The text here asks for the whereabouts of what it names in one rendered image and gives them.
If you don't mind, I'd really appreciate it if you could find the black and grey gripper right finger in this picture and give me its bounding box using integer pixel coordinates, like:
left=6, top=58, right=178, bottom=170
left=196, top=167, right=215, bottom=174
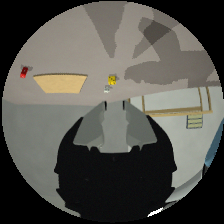
left=123, top=100, right=177, bottom=173

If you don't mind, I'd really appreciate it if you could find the yellow die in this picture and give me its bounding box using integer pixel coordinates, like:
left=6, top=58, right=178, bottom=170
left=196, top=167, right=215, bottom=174
left=108, top=76, right=116, bottom=85

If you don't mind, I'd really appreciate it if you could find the white die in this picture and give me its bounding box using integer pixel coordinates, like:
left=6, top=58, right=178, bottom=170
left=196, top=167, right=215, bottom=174
left=104, top=86, right=110, bottom=93

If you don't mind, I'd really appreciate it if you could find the tan mat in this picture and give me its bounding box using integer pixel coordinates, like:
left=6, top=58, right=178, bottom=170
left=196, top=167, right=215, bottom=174
left=33, top=73, right=87, bottom=93

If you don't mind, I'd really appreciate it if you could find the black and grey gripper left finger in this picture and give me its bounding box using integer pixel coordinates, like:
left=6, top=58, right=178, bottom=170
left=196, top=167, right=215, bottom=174
left=54, top=101, right=107, bottom=175

